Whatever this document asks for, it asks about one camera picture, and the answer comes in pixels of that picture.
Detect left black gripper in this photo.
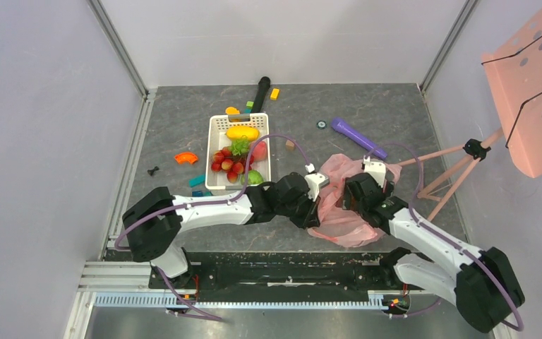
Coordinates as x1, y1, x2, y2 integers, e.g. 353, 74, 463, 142
277, 189, 320, 230

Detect pink plastic bag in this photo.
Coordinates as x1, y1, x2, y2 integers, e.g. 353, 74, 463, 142
308, 153, 385, 248

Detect green fake fruit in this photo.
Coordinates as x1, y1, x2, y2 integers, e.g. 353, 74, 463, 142
240, 169, 265, 186

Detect pink fake peach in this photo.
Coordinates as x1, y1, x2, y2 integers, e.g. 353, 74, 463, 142
251, 141, 268, 162

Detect green fake grapes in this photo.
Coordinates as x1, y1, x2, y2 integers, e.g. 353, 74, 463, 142
229, 136, 251, 157

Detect red fake fruit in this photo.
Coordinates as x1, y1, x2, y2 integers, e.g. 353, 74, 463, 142
210, 146, 254, 184

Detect yellow fake fruit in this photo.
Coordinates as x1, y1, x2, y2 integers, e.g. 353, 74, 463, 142
225, 125, 260, 142

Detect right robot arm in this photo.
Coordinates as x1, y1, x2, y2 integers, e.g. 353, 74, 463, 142
343, 173, 526, 333

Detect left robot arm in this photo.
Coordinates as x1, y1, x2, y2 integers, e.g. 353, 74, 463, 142
115, 172, 329, 288

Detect purple toy bat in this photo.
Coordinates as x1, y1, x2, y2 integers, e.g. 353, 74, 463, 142
330, 117, 387, 160

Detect white plastic basket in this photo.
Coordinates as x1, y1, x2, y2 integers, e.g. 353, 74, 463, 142
205, 113, 271, 195

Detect teal small block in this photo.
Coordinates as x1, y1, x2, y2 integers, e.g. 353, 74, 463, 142
191, 190, 212, 197

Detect teal long block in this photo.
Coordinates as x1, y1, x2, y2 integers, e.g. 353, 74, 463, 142
188, 174, 206, 187

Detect orange curved piece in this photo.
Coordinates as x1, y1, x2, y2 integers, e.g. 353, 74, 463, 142
174, 152, 199, 165

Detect orange yellow toy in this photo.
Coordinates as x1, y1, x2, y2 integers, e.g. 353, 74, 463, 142
225, 107, 240, 122

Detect yellow block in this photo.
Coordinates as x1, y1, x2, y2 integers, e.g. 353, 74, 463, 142
270, 88, 280, 100

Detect black cylinder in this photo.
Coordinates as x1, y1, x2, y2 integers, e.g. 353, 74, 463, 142
251, 76, 271, 113

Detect small black piece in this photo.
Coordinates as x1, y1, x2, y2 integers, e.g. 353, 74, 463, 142
147, 166, 159, 177

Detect pink music stand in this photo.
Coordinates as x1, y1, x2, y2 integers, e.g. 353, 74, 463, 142
419, 1, 542, 223

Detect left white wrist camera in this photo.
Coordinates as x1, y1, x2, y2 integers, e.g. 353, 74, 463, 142
304, 172, 330, 201

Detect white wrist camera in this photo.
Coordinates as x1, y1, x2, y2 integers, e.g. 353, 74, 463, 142
362, 156, 387, 189
304, 172, 330, 201

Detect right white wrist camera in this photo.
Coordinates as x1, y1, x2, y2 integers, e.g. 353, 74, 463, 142
362, 156, 387, 189

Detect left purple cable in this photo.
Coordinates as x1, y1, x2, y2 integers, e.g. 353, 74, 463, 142
114, 134, 314, 322

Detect purple cable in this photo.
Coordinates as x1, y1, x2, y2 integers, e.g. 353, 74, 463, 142
364, 142, 525, 333
114, 134, 314, 322

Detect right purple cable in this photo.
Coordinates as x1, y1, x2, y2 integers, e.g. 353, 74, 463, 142
364, 142, 525, 333

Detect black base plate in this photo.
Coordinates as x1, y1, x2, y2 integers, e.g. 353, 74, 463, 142
167, 252, 404, 302

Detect white cable duct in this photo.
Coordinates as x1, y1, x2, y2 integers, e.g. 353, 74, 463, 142
93, 292, 409, 311

